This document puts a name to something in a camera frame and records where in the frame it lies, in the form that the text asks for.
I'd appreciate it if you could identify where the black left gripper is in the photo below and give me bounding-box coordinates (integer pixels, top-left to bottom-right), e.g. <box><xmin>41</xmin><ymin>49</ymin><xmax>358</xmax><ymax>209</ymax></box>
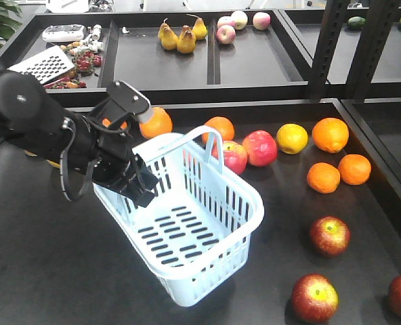
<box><xmin>86</xmin><ymin>81</ymin><xmax>158</xmax><ymax>207</ymax></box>

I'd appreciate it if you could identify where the light blue plastic basket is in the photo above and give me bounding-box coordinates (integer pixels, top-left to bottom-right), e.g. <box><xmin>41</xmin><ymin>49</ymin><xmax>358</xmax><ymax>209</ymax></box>
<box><xmin>93</xmin><ymin>126</ymin><xmax>264</xmax><ymax>307</ymax></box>

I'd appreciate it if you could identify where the red yellow apple front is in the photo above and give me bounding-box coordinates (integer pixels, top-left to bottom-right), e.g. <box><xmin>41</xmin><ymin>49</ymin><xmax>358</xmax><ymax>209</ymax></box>
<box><xmin>291</xmin><ymin>274</ymin><xmax>339</xmax><ymax>324</ymax></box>

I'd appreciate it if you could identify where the orange behind apples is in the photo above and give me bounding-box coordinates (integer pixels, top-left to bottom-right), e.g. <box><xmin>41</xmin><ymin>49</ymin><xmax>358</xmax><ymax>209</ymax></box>
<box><xmin>205</xmin><ymin>116</ymin><xmax>235</xmax><ymax>141</ymax></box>

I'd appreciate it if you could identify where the orange with knob top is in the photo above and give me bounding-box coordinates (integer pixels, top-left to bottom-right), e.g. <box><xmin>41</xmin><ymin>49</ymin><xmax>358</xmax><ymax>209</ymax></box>
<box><xmin>102</xmin><ymin>118</ymin><xmax>128</xmax><ymax>129</ymax></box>

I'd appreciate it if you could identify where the large orange back row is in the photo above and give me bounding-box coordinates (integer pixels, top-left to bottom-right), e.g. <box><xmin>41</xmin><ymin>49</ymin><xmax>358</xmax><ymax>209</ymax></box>
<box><xmin>139</xmin><ymin>106</ymin><xmax>173</xmax><ymax>139</ymax></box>

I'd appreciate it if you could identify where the white perforated grater board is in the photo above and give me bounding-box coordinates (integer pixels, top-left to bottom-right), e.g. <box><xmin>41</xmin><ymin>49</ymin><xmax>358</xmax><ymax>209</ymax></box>
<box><xmin>9</xmin><ymin>46</ymin><xmax>75</xmax><ymax>85</ymax></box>

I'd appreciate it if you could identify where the red apple left pair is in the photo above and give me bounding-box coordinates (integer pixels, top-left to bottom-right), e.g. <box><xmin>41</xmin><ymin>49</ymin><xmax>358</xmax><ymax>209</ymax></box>
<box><xmin>223</xmin><ymin>140</ymin><xmax>248</xmax><ymax>175</ymax></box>

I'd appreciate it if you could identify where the red apple pair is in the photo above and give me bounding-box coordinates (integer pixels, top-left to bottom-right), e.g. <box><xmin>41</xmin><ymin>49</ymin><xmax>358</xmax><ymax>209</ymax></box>
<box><xmin>242</xmin><ymin>130</ymin><xmax>278</xmax><ymax>167</ymax></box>
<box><xmin>223</xmin><ymin>140</ymin><xmax>248</xmax><ymax>175</ymax></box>

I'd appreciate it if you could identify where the brown pear left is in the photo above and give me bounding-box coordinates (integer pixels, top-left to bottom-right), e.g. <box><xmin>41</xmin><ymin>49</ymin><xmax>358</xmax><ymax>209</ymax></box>
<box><xmin>158</xmin><ymin>18</ymin><xmax>178</xmax><ymax>51</ymax></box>

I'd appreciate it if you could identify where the brown pear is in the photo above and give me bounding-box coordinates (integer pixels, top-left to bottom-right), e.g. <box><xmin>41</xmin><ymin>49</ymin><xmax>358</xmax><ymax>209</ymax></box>
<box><xmin>188</xmin><ymin>14</ymin><xmax>208</xmax><ymax>41</ymax></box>
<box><xmin>158</xmin><ymin>18</ymin><xmax>178</xmax><ymax>51</ymax></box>
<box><xmin>177</xmin><ymin>25</ymin><xmax>196</xmax><ymax>54</ymax></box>

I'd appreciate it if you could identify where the brown pear middle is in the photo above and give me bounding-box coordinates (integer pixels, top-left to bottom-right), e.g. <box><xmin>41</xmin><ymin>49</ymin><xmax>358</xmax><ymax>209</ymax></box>
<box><xmin>177</xmin><ymin>25</ymin><xmax>196</xmax><ymax>54</ymax></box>

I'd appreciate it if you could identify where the red apple right pair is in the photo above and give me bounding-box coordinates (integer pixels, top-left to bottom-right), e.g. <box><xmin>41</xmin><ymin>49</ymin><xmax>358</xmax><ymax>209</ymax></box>
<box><xmin>242</xmin><ymin>130</ymin><xmax>278</xmax><ymax>167</ymax></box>

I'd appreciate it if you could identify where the brown pear right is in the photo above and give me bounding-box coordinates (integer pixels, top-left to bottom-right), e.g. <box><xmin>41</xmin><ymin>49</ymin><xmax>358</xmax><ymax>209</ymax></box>
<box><xmin>188</xmin><ymin>14</ymin><xmax>208</xmax><ymax>41</ymax></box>

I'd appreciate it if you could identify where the pink peach apple front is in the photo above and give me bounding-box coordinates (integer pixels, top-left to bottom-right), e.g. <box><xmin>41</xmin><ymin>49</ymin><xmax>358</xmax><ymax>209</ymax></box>
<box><xmin>215</xmin><ymin>25</ymin><xmax>236</xmax><ymax>45</ymax></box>

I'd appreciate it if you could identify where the yellow orange citrus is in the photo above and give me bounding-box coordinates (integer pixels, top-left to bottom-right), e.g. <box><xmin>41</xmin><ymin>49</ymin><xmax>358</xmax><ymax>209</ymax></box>
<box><xmin>276</xmin><ymin>123</ymin><xmax>309</xmax><ymax>154</ymax></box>

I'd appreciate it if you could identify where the pale apple back middle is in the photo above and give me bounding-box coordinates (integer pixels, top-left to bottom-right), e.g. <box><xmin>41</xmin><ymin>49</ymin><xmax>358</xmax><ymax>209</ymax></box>
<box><xmin>230</xmin><ymin>10</ymin><xmax>248</xmax><ymax>30</ymax></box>

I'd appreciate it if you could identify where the pink apple back right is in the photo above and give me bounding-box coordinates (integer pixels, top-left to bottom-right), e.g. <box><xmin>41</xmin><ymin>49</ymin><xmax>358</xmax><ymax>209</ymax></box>
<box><xmin>253</xmin><ymin>12</ymin><xmax>271</xmax><ymax>30</ymax></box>

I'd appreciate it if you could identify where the small orange lower left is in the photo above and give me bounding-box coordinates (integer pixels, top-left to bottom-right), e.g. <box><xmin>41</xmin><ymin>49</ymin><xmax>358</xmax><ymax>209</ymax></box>
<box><xmin>306</xmin><ymin>162</ymin><xmax>341</xmax><ymax>194</ymax></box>

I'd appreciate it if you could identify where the small orange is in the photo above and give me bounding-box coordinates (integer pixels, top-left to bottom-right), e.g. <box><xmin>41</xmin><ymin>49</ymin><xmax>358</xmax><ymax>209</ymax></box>
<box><xmin>338</xmin><ymin>154</ymin><xmax>372</xmax><ymax>186</ymax></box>
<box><xmin>306</xmin><ymin>162</ymin><xmax>341</xmax><ymax>194</ymax></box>

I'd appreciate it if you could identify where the black wooden produce stand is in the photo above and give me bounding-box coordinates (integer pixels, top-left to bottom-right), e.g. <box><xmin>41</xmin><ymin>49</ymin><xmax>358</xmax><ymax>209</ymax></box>
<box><xmin>0</xmin><ymin>13</ymin><xmax>401</xmax><ymax>324</ymax></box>

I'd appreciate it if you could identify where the large orange right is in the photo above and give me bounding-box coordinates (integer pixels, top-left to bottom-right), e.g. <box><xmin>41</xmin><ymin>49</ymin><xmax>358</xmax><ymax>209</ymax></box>
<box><xmin>312</xmin><ymin>117</ymin><xmax>349</xmax><ymax>154</ymax></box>

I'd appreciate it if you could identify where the red apple middle right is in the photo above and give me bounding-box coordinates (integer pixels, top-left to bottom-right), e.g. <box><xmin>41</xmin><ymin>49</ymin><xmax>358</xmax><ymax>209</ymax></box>
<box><xmin>310</xmin><ymin>216</ymin><xmax>351</xmax><ymax>258</ymax></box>

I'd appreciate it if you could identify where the small orange lower right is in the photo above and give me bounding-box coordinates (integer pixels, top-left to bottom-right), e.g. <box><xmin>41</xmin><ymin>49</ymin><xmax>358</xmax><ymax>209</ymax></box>
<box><xmin>338</xmin><ymin>154</ymin><xmax>372</xmax><ymax>186</ymax></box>

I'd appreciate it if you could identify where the black rack upright post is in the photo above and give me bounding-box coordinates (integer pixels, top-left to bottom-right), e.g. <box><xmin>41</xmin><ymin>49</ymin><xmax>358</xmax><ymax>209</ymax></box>
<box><xmin>306</xmin><ymin>1</ymin><xmax>401</xmax><ymax>102</ymax></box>

